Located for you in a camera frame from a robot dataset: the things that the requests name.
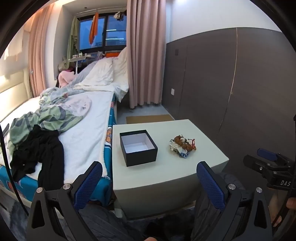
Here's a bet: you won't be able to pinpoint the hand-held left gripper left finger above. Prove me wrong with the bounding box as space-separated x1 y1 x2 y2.
27 161 103 241

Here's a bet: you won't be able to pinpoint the black garment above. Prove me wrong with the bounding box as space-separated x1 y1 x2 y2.
10 125 65 190

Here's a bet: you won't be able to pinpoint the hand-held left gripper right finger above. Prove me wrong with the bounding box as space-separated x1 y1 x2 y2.
196 161 274 241

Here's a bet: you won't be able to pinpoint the person's dark trousers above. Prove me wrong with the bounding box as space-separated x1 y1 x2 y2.
77 171 257 241

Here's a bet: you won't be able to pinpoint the white duvet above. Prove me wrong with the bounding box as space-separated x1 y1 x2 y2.
74 47 130 103

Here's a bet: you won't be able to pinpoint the black cable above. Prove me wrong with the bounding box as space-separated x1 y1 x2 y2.
0 123 29 217

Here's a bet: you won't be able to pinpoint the person's right hand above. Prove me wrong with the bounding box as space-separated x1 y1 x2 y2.
269 192 296 229

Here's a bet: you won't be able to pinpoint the green patterned quilt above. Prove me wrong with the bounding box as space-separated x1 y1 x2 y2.
8 88 93 151

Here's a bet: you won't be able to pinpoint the white stand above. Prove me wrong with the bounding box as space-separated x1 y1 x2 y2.
68 53 95 75

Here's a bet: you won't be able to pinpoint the white bedside table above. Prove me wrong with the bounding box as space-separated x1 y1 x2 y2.
112 119 229 219

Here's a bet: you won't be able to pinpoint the orange hanging cloth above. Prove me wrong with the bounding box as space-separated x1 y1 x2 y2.
89 11 99 44

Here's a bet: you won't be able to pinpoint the narrow pink curtain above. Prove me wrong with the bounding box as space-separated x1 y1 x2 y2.
28 5 56 98

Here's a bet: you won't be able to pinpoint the green hanging cloth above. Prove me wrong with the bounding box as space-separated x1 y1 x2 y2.
67 17 80 61

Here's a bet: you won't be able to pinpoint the blue printed bed sheet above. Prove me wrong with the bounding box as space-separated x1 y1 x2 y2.
0 97 118 208

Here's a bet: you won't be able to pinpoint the wide pink curtain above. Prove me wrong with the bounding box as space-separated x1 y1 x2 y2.
126 0 166 109

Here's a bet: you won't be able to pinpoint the pink plush toy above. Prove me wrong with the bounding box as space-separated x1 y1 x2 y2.
58 71 75 87

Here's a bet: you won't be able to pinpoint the dark framed window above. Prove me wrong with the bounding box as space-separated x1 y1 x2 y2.
74 10 127 55

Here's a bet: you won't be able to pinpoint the brown floor mat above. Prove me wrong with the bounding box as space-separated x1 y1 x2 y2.
126 114 174 126

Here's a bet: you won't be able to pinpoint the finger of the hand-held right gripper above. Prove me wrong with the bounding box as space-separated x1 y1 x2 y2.
257 148 292 164
243 155 273 173

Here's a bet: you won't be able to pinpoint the bed with blue sheet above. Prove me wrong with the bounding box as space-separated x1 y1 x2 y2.
0 91 115 184

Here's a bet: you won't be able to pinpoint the black square box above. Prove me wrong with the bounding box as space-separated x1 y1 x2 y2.
120 130 158 167

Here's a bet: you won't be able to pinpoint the cream headboard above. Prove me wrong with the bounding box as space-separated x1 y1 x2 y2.
0 67 33 121

